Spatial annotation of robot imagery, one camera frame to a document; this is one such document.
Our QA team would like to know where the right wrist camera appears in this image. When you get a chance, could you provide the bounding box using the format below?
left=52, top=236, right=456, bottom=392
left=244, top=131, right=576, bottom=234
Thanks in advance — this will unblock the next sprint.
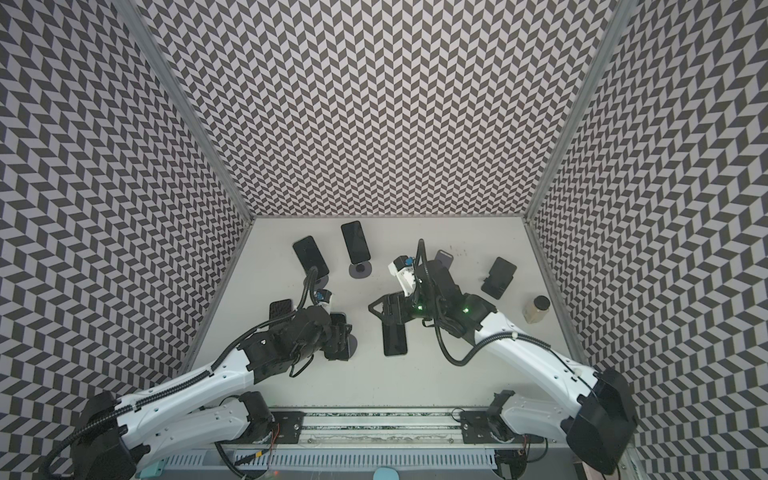
left=388, top=255, right=418, bottom=297

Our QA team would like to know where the back middle round stand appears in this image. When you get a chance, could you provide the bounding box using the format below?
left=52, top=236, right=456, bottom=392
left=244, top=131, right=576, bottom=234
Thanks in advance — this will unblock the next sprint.
left=348, top=261, right=372, bottom=279

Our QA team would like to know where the small jar black lid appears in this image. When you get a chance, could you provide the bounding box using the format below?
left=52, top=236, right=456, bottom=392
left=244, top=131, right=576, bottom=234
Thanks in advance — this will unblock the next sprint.
left=523, top=295, right=551, bottom=324

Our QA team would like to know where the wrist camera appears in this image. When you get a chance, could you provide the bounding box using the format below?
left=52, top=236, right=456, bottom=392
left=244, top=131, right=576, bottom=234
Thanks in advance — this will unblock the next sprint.
left=388, top=255, right=418, bottom=297
left=313, top=289, right=332, bottom=309

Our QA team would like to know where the aluminium front rail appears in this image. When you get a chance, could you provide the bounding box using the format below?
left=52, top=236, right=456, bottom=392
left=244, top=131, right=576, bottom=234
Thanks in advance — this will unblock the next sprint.
left=128, top=407, right=634, bottom=450

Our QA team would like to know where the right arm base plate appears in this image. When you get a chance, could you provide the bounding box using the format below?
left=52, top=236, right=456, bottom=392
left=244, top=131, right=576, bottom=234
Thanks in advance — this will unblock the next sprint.
left=451, top=408, right=545, bottom=445

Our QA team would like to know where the white slotted cable duct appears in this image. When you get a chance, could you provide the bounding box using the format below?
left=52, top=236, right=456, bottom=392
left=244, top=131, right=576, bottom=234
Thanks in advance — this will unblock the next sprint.
left=164, top=449, right=499, bottom=471

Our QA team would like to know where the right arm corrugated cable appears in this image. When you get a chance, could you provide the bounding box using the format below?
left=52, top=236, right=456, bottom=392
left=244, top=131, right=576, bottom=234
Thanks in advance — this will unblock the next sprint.
left=415, top=238, right=559, bottom=367

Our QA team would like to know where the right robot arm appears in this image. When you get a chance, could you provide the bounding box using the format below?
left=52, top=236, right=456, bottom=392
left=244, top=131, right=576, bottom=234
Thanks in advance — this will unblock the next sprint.
left=368, top=241, right=639, bottom=476

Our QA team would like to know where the round stand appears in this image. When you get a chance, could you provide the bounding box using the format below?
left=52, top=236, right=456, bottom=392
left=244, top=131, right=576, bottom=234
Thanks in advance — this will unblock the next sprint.
left=348, top=334, right=358, bottom=358
left=434, top=249, right=454, bottom=269
left=348, top=261, right=372, bottom=279

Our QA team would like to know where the teal round button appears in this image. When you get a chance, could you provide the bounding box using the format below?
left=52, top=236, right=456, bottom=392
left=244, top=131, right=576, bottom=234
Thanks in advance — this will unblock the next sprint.
left=372, top=467, right=400, bottom=480

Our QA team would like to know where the front centre round stand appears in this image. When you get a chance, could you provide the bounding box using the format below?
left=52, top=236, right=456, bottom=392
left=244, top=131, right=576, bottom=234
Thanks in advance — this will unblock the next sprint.
left=348, top=334, right=358, bottom=358

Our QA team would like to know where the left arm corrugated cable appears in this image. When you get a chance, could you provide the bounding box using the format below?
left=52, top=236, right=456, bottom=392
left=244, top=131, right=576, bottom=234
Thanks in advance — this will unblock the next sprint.
left=38, top=266, right=322, bottom=480

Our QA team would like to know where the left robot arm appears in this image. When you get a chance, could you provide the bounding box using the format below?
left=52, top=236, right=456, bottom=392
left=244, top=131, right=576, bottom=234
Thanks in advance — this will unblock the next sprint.
left=39, top=268, right=354, bottom=479

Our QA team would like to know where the black phone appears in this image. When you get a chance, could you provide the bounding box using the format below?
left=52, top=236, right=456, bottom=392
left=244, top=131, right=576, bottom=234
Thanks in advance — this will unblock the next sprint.
left=382, top=324, right=408, bottom=357
left=341, top=221, right=371, bottom=265
left=292, top=236, right=329, bottom=279
left=325, top=312, right=354, bottom=362

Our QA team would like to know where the back right round stand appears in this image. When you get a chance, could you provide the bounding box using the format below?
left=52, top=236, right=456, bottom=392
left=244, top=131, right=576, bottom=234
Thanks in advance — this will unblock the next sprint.
left=434, top=249, right=454, bottom=269

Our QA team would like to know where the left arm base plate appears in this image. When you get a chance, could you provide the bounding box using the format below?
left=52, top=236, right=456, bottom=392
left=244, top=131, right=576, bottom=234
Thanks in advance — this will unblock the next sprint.
left=264, top=410, right=305, bottom=445

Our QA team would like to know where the purple edged phone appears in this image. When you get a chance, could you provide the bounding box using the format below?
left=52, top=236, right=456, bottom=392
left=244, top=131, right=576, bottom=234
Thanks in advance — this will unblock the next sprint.
left=268, top=299, right=293, bottom=320

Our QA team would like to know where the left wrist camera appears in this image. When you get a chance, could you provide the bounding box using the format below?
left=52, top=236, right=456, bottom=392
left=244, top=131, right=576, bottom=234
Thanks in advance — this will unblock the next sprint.
left=313, top=289, right=332, bottom=309

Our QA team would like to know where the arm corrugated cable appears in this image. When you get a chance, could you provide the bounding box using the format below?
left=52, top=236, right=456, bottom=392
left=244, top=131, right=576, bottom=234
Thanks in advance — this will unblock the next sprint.
left=415, top=238, right=559, bottom=367
left=38, top=266, right=322, bottom=480

